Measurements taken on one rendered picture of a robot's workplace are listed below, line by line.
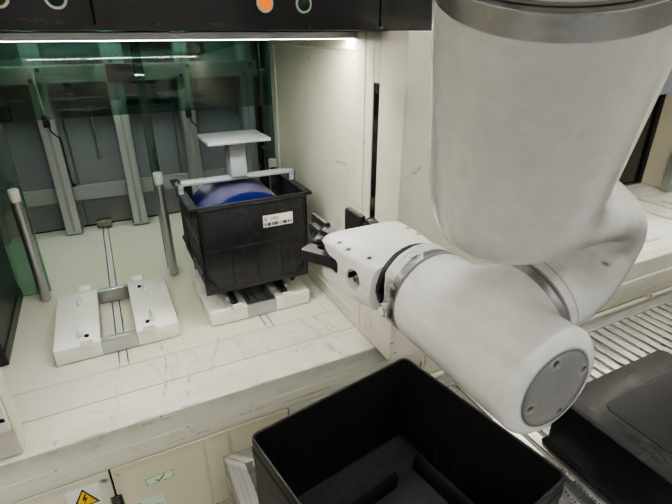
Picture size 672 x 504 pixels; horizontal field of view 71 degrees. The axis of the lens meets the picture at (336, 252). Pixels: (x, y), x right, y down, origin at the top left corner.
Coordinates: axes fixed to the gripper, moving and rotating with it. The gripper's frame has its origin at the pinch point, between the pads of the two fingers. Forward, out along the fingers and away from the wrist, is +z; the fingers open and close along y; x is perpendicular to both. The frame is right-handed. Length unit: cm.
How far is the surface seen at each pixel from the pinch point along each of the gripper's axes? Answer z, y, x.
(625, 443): -21, 36, -33
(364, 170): 19.3, 14.8, 0.3
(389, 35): 13.4, 14.8, 20.7
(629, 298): 13, 93, -42
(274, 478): -8.4, -12.7, -26.9
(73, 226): 98, -34, -29
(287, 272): 33.7, 5.7, -23.4
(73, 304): 50, -34, -29
